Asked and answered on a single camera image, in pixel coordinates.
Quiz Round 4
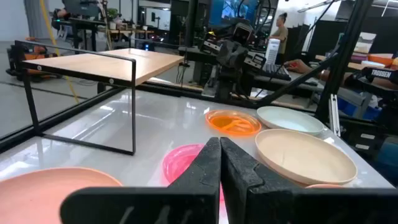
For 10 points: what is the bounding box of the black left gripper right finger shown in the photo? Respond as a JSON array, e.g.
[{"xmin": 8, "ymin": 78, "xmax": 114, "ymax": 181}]
[{"xmin": 220, "ymin": 137, "xmax": 398, "ymax": 224}]

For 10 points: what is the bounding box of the person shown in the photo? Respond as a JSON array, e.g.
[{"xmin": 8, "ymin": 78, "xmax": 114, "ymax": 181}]
[{"xmin": 269, "ymin": 12, "xmax": 289, "ymax": 65}]

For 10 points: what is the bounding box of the small orange bowl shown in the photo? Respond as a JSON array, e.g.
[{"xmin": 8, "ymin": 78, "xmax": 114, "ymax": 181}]
[{"xmin": 205, "ymin": 109, "xmax": 262, "ymax": 137}]

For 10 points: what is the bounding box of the person's forearm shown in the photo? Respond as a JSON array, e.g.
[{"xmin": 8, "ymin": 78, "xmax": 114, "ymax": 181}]
[{"xmin": 312, "ymin": 68, "xmax": 398, "ymax": 91}]

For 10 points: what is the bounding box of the beige plate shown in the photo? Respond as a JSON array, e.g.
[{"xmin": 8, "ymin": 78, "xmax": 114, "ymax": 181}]
[{"xmin": 254, "ymin": 128, "xmax": 358, "ymax": 187}]

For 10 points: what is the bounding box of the white ribbed container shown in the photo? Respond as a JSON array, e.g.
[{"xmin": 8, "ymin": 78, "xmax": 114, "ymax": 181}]
[{"xmin": 264, "ymin": 38, "xmax": 281, "ymax": 65}]

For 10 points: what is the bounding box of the black keyboard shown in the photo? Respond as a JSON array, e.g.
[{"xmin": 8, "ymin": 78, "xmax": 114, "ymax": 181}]
[{"xmin": 260, "ymin": 63, "xmax": 292, "ymax": 82}]

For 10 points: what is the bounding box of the black rig frame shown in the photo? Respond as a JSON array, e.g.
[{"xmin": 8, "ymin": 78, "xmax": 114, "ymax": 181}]
[{"xmin": 0, "ymin": 0, "xmax": 376, "ymax": 154}]

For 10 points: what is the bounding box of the orange and black machine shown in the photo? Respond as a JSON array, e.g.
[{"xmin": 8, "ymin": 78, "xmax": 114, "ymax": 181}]
[{"xmin": 6, "ymin": 37, "xmax": 60, "ymax": 83}]

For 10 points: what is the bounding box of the wooden shelf with black frame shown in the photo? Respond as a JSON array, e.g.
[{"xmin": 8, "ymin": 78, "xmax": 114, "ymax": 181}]
[{"xmin": 14, "ymin": 39, "xmax": 185, "ymax": 156}]

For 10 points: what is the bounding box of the pink translucent plate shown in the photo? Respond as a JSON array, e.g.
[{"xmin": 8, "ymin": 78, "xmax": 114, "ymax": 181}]
[{"xmin": 162, "ymin": 143, "xmax": 229, "ymax": 224}]

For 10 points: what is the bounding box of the pale mint plate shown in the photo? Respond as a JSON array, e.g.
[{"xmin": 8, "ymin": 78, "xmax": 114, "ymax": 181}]
[{"xmin": 256, "ymin": 106, "xmax": 325, "ymax": 136}]

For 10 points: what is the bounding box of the salmon pink plate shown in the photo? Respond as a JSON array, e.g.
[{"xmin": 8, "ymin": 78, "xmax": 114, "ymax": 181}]
[{"xmin": 0, "ymin": 167, "xmax": 123, "ymax": 224}]

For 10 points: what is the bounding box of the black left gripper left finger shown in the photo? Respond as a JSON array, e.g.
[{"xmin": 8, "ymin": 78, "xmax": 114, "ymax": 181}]
[{"xmin": 59, "ymin": 137, "xmax": 222, "ymax": 224}]

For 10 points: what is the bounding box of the black background robot rig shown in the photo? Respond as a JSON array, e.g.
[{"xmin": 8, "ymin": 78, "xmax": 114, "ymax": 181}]
[{"xmin": 51, "ymin": 0, "xmax": 108, "ymax": 52}]

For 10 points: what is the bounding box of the person's hand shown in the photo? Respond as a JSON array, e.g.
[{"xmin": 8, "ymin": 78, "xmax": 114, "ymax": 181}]
[{"xmin": 283, "ymin": 58, "xmax": 315, "ymax": 75}]

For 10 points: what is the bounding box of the black Trossen labelled bar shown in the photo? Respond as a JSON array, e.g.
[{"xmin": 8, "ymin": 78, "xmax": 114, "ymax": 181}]
[{"xmin": 361, "ymin": 67, "xmax": 398, "ymax": 84}]

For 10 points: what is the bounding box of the blue storage bin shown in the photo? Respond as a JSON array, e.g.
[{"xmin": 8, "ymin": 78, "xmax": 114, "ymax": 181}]
[{"xmin": 337, "ymin": 96, "xmax": 383, "ymax": 121}]

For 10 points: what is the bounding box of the silver aluminium bracket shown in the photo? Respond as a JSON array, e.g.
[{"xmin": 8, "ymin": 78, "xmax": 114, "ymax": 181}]
[{"xmin": 328, "ymin": 93, "xmax": 341, "ymax": 138}]

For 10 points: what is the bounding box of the black monitor with blue screen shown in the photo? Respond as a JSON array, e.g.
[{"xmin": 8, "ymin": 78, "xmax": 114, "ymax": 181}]
[{"xmin": 208, "ymin": 0, "xmax": 259, "ymax": 27}]

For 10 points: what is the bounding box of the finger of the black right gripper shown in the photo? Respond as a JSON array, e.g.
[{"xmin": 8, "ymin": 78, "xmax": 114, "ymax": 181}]
[
  {"xmin": 232, "ymin": 41, "xmax": 267, "ymax": 71},
  {"xmin": 200, "ymin": 39, "xmax": 234, "ymax": 68}
]

